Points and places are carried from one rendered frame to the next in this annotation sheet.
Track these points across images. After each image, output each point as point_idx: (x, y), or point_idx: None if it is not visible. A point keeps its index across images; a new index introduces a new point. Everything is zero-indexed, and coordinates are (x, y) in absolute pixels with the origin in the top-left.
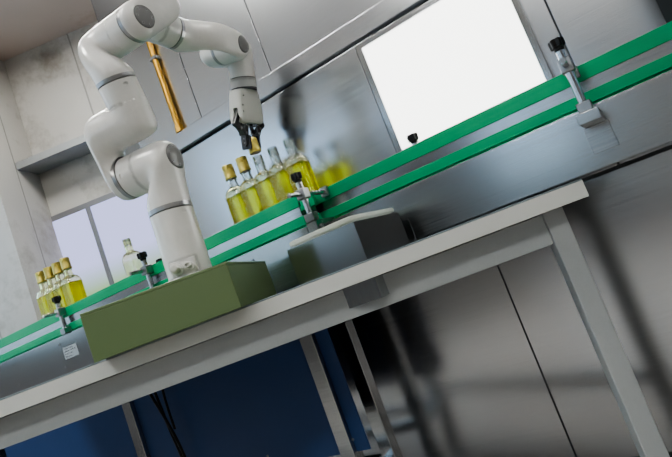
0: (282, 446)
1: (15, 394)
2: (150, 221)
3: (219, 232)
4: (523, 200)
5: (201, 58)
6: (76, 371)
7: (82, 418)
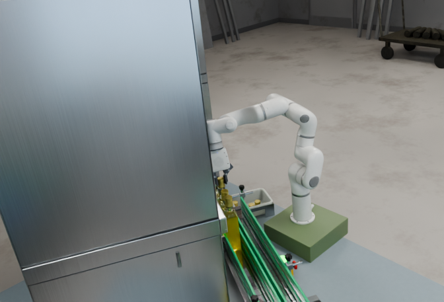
0: None
1: (378, 254)
2: (310, 194)
3: (259, 225)
4: (230, 182)
5: (236, 126)
6: (354, 242)
7: None
